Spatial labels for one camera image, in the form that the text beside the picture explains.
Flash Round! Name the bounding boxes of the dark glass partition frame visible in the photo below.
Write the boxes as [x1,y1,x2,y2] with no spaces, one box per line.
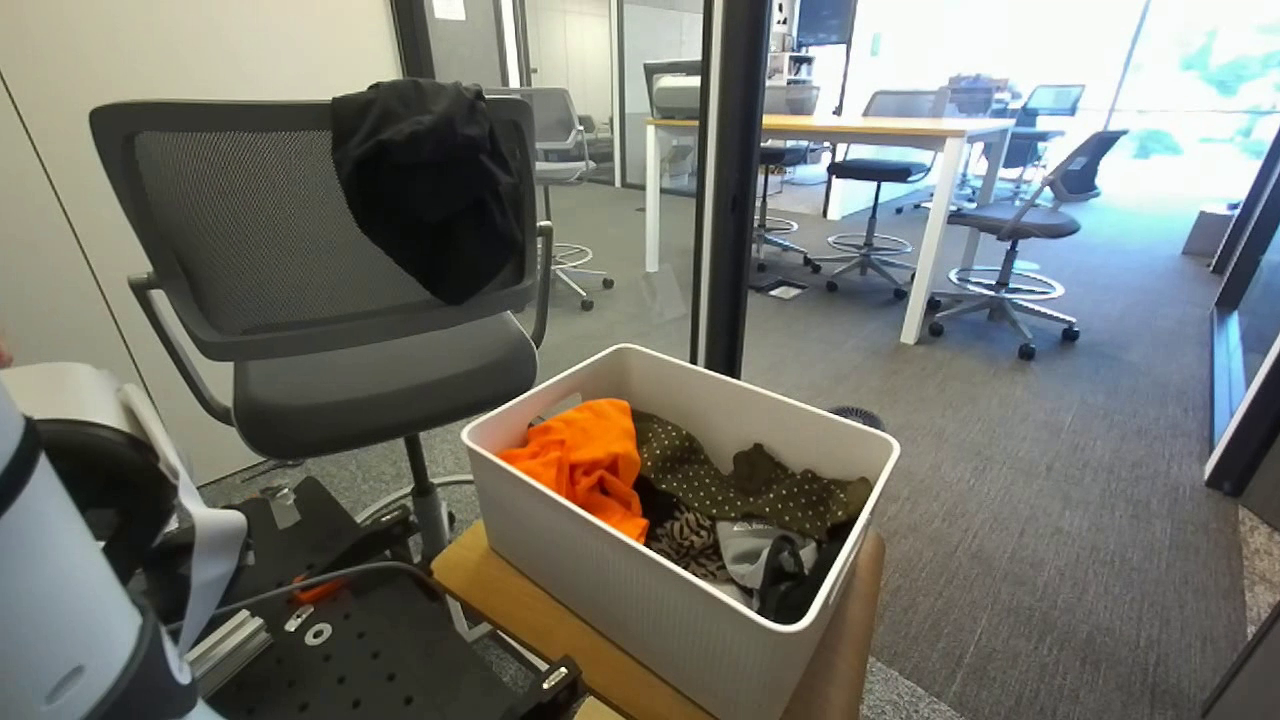
[1197,133,1280,537]

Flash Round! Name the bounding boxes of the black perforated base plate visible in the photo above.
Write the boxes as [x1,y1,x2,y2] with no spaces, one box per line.
[198,471,587,720]

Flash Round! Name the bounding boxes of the grey and black clothing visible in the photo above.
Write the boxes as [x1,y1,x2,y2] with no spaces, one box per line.
[715,514,845,626]

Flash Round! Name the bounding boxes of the silver aluminium rail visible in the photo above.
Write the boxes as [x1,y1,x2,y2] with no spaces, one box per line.
[184,605,277,701]

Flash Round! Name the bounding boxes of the computer monitor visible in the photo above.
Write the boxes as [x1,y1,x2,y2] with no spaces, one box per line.
[1017,80,1091,124]

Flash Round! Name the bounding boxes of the white plastic storage bin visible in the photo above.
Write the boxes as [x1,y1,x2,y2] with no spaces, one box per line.
[457,339,906,720]

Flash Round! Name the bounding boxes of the wood top white leg table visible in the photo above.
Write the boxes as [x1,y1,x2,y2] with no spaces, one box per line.
[640,110,1021,352]

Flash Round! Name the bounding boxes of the olive patterned clothing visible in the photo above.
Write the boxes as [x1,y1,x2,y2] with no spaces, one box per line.
[634,406,875,583]

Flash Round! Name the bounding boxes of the black vertical pillar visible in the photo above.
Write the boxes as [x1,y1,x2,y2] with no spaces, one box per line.
[688,0,775,380]

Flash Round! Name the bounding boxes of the light wooden stand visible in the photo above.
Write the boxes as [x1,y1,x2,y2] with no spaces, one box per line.
[427,514,891,720]

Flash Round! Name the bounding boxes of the grey mesh office chair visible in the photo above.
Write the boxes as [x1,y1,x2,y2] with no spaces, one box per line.
[86,86,557,564]

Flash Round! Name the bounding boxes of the orange handled tool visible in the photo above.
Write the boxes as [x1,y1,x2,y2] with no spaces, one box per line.
[288,575,352,608]

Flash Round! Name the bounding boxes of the dark office chair with footring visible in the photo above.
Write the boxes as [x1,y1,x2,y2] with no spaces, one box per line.
[926,127,1134,365]

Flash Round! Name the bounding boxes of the dark blue stool chair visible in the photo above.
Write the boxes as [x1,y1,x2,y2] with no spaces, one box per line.
[821,150,938,304]

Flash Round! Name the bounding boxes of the black round object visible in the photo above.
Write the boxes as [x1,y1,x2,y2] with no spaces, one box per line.
[826,403,887,434]

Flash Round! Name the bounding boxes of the orange clothing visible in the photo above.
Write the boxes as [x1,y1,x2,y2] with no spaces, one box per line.
[495,395,653,548]

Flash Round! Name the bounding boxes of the light grey office chair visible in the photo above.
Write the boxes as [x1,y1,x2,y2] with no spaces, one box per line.
[513,82,622,314]

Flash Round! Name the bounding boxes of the white boxy machine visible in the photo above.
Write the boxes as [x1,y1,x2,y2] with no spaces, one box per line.
[643,57,708,120]

